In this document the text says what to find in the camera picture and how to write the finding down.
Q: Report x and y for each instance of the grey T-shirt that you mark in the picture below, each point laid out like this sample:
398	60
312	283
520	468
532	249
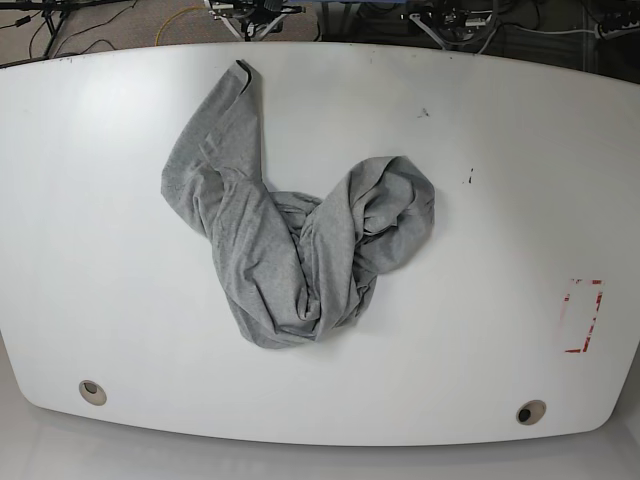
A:
294	267

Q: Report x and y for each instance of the red tape rectangle marking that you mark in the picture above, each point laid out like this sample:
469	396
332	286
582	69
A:
580	308

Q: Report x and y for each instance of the black tripod stand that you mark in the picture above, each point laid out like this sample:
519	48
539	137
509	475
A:
43	19

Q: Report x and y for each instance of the white power strip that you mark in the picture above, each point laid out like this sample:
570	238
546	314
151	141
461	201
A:
617	26

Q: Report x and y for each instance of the right table cable grommet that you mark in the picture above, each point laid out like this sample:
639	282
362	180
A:
531	412

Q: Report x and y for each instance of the table cable grommet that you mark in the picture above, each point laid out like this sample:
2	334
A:
92	393
531	412

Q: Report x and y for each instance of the left table cable grommet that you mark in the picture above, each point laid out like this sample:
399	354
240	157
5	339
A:
92	393

